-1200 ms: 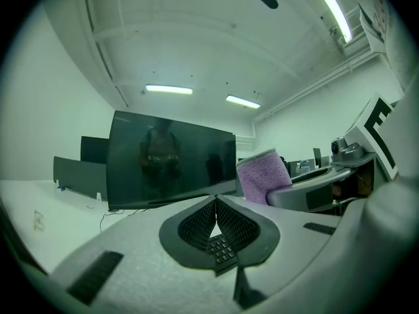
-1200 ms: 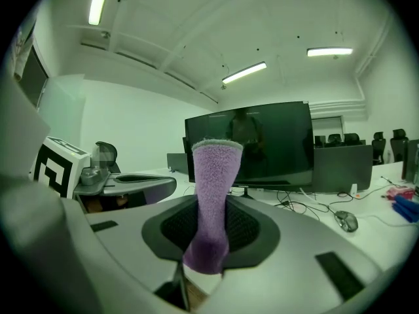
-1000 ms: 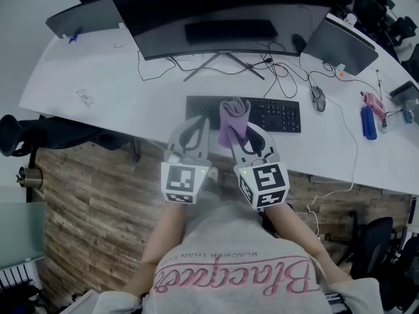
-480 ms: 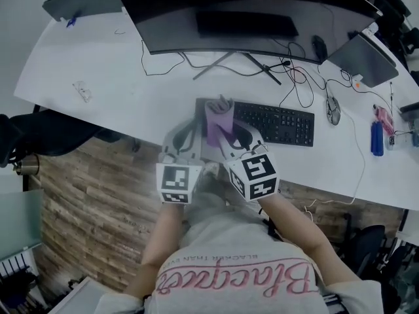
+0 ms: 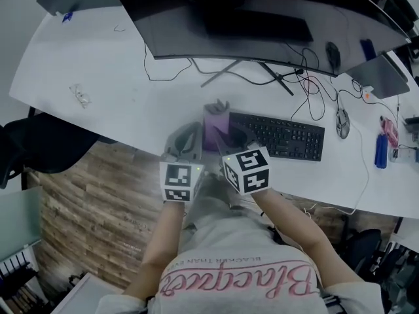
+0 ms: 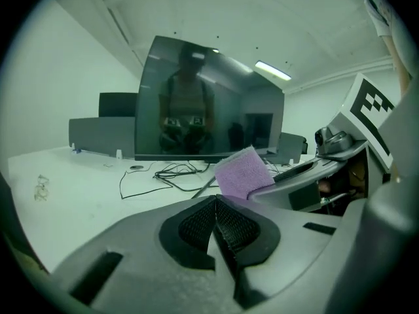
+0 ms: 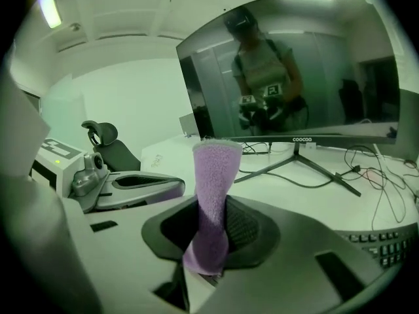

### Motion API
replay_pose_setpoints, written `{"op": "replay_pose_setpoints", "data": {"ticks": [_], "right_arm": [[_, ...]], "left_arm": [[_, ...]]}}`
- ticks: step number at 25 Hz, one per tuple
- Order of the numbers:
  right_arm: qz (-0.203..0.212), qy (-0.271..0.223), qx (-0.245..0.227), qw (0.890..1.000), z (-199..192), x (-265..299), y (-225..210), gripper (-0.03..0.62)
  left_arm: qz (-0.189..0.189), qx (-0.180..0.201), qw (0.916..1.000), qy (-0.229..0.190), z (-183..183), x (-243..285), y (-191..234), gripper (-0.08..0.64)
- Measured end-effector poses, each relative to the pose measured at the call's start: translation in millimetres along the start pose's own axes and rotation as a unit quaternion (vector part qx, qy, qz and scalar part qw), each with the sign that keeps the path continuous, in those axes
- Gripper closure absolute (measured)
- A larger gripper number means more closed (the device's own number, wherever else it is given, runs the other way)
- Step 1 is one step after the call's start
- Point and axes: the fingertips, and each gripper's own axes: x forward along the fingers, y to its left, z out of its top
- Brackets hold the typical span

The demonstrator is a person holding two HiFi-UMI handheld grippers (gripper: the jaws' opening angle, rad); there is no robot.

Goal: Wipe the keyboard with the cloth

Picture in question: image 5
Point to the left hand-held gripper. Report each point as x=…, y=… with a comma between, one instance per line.
x=178, y=180

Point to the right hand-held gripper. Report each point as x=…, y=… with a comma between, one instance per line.
x=252, y=172

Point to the purple cloth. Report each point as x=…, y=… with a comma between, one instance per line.
x=214, y=123

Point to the black keyboard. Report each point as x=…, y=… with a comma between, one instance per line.
x=288, y=136

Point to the person's right forearm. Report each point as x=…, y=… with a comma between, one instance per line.
x=294, y=221

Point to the person's left forearm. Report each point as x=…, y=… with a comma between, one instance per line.
x=160, y=240

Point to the black monitor stand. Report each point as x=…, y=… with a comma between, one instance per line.
x=248, y=69

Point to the white printed t-shirt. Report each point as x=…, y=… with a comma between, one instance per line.
x=229, y=240

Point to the black waist pack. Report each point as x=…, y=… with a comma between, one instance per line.
x=276, y=234

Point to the grey computer mouse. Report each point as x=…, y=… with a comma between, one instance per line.
x=342, y=123

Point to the curved black monitor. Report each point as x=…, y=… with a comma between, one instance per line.
x=229, y=18

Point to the black office chair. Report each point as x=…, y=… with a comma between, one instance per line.
x=366, y=244
x=49, y=142

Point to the blue folded pouch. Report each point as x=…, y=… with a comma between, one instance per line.
x=380, y=150

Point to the pink handheld device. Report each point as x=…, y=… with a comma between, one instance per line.
x=389, y=131

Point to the thin black rod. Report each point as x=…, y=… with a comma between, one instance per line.
x=397, y=110

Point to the small blue object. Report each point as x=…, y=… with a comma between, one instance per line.
x=67, y=17

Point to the frosted glass panel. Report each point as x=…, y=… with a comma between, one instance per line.
x=19, y=221

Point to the white bracket with orange dot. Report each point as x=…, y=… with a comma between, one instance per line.
x=367, y=92

